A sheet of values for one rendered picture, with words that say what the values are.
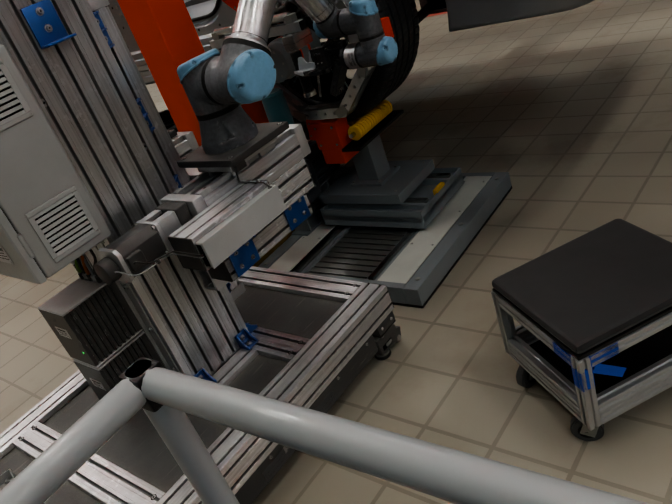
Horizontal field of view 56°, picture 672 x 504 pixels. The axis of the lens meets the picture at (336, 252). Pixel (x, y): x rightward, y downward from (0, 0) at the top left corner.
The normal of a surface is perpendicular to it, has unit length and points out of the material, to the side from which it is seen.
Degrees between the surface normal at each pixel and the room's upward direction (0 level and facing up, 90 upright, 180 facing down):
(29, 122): 90
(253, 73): 95
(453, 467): 15
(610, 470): 0
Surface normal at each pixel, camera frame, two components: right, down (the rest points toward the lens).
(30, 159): 0.76, 0.08
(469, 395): -0.31, -0.83
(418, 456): -0.44, -0.65
